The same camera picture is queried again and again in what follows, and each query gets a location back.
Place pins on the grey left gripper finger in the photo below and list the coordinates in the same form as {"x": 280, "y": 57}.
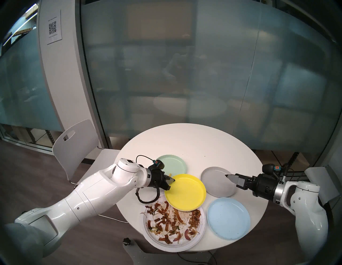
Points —
{"x": 168, "y": 178}
{"x": 166, "y": 186}

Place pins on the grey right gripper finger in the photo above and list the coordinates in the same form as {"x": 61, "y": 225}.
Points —
{"x": 238, "y": 177}
{"x": 239, "y": 184}

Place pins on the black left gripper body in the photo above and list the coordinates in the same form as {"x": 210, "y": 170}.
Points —
{"x": 157, "y": 179}

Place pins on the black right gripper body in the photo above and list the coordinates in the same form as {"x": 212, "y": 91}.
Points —
{"x": 264, "y": 187}

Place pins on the mint green plastic plate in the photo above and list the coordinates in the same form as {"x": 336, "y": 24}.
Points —
{"x": 173, "y": 165}

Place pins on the yellow plastic plate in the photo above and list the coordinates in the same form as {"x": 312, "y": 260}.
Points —
{"x": 187, "y": 192}

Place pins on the grey plastic plate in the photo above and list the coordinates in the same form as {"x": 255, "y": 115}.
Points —
{"x": 213, "y": 184}

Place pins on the light blue plastic plate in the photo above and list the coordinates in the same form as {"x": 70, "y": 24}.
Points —
{"x": 228, "y": 219}

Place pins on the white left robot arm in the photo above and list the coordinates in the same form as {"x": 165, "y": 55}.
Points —
{"x": 88, "y": 192}

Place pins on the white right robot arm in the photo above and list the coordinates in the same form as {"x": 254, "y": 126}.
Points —
{"x": 310, "y": 224}

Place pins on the metal storage rack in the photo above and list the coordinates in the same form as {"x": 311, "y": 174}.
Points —
{"x": 37, "y": 136}
{"x": 294, "y": 157}

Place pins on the brown food leftovers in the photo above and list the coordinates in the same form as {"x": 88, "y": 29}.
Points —
{"x": 195, "y": 217}

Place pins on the large white paper plate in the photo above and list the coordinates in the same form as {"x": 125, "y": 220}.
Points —
{"x": 176, "y": 247}

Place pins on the black star knob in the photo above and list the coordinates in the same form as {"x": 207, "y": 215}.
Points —
{"x": 126, "y": 241}

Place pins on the white plastic chair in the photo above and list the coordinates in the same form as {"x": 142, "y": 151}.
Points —
{"x": 77, "y": 144}

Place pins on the QR code paper sign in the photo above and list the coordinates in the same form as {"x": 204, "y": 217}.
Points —
{"x": 54, "y": 29}

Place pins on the linear ceiling light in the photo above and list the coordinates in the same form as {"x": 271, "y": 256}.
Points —
{"x": 26, "y": 29}

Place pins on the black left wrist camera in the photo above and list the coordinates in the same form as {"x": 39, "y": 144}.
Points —
{"x": 157, "y": 164}

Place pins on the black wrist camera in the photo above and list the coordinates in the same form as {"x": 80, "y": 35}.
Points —
{"x": 157, "y": 164}
{"x": 269, "y": 168}

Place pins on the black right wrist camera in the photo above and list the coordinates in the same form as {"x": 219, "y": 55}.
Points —
{"x": 269, "y": 168}

